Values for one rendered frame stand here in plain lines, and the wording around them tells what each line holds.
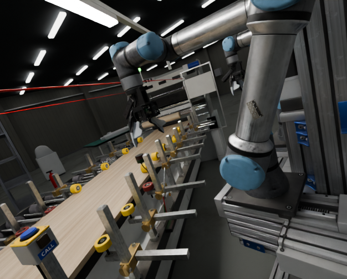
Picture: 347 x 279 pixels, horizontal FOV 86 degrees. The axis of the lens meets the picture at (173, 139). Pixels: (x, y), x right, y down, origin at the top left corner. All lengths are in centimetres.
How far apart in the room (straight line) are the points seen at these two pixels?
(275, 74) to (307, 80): 29
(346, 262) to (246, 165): 32
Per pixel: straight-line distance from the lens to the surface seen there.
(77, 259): 109
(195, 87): 336
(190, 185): 130
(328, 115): 76
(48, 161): 787
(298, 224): 75
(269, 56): 46
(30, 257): 69
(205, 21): 66
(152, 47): 61
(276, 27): 45
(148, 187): 138
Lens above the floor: 146
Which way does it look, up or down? 13 degrees down
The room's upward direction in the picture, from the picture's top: 19 degrees counter-clockwise
